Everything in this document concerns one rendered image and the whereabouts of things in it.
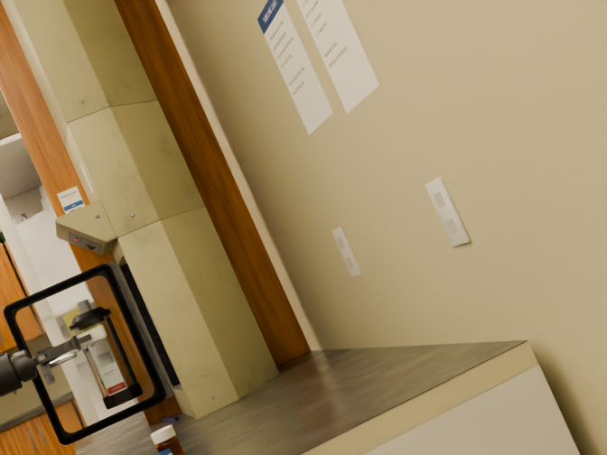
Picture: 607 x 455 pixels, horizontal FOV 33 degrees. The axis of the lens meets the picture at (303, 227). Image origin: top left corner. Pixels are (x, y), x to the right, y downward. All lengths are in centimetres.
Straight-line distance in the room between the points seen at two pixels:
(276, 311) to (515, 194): 151
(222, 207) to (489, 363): 149
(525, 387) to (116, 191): 126
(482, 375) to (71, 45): 143
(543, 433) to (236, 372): 110
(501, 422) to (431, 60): 54
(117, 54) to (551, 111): 155
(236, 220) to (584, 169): 173
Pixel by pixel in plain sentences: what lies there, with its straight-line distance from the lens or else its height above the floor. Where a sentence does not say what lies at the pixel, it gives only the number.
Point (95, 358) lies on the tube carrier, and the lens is 259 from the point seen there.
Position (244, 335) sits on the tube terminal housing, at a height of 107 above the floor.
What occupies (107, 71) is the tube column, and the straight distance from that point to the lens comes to 262.
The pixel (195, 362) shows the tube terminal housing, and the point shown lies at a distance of 250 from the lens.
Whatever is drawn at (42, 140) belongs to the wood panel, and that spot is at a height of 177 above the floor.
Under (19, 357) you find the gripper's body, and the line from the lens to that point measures 260.
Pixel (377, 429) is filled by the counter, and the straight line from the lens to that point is 151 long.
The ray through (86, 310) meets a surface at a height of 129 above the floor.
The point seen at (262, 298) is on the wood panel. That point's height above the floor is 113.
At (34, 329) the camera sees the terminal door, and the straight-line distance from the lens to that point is 283.
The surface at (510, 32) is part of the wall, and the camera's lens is 135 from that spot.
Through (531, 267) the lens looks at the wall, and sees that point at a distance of 155.
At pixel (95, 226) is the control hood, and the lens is 251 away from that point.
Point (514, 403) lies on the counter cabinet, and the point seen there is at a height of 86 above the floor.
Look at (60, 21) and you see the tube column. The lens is 262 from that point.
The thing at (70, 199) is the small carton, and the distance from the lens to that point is 257.
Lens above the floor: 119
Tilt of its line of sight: 1 degrees up
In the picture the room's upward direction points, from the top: 24 degrees counter-clockwise
